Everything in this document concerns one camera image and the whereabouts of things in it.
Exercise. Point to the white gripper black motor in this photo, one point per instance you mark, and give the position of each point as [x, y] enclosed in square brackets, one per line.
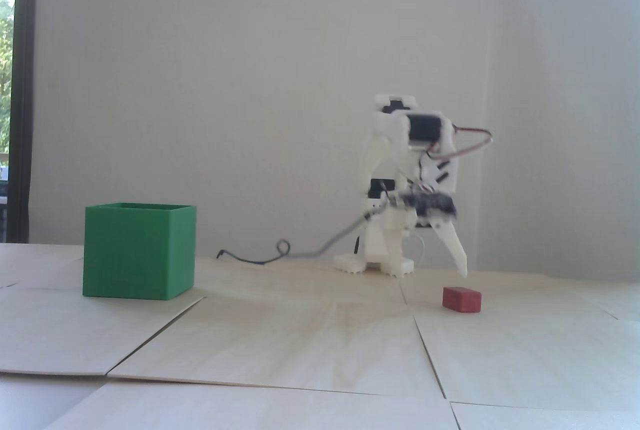
[451, 240]

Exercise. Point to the red block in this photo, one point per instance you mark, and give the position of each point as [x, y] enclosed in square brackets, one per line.
[461, 300]

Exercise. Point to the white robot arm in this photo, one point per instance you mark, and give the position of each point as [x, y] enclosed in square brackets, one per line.
[375, 150]

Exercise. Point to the green box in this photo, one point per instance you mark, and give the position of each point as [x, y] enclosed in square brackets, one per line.
[135, 255]

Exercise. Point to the white magnetic board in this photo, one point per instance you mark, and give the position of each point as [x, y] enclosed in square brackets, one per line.
[200, 100]

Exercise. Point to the black wrist camera board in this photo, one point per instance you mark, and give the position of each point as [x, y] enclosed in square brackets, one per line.
[425, 202]

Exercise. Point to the dark window frame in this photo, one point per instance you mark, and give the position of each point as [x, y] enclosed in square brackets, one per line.
[22, 100]

